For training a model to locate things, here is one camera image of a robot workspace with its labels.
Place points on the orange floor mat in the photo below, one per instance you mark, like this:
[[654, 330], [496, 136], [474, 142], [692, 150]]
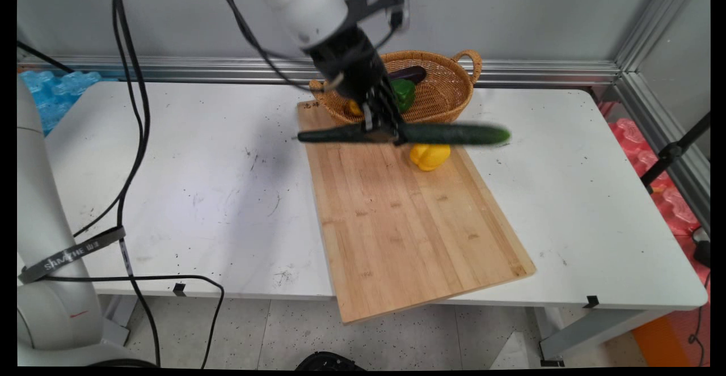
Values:
[[669, 339]]

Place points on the black tape marker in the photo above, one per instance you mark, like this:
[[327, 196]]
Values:
[[180, 289], [591, 301]]

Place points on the black round floor object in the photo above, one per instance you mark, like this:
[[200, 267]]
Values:
[[329, 360]]

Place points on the blue foam floor mat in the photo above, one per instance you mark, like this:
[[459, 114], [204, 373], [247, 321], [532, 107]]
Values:
[[57, 92]]

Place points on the red foam floor mat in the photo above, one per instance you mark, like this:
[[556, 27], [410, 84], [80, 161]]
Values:
[[669, 200]]

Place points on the horizontal aluminium frame rail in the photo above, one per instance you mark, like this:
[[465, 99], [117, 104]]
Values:
[[215, 68]]

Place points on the black power adapter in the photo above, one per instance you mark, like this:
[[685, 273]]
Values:
[[702, 251]]

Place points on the orange bell pepper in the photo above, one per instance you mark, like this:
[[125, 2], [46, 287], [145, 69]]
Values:
[[354, 108]]

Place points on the black tripod leg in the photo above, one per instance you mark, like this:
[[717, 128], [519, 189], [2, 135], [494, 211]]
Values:
[[672, 152]]

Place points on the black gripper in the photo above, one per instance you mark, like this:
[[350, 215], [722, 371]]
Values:
[[351, 64]]

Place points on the yellow bell pepper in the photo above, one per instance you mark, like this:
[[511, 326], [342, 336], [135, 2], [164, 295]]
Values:
[[430, 156]]

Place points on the green bell pepper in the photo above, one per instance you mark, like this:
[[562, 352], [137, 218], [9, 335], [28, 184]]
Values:
[[405, 93]]

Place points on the diagonal aluminium frame rail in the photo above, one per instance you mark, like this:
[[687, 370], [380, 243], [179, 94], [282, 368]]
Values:
[[652, 109]]

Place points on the grey table leg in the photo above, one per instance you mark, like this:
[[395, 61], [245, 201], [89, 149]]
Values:
[[119, 319], [595, 330]]

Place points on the bamboo cutting board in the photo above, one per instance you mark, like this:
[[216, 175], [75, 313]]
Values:
[[408, 228]]

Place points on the purple eggplant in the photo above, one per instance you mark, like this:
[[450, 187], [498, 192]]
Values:
[[409, 74]]

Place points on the long dark green cucumber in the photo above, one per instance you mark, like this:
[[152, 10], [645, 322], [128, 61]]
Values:
[[448, 134]]

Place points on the woven wicker basket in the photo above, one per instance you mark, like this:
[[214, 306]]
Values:
[[437, 92]]

